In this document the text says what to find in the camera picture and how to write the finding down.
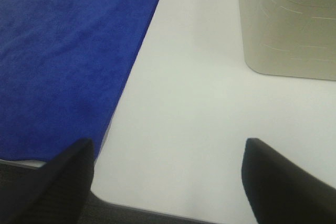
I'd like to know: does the beige bin with grey rim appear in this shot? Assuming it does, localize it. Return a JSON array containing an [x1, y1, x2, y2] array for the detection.
[[238, 0, 335, 80]]

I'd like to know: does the blue microfibre towel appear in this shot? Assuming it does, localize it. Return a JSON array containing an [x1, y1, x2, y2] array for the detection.
[[1, 0, 159, 161]]

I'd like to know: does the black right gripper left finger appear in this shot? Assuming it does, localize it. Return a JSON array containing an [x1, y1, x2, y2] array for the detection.
[[0, 138, 95, 224]]

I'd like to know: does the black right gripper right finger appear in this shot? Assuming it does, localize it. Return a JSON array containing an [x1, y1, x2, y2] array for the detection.
[[241, 138, 335, 223]]

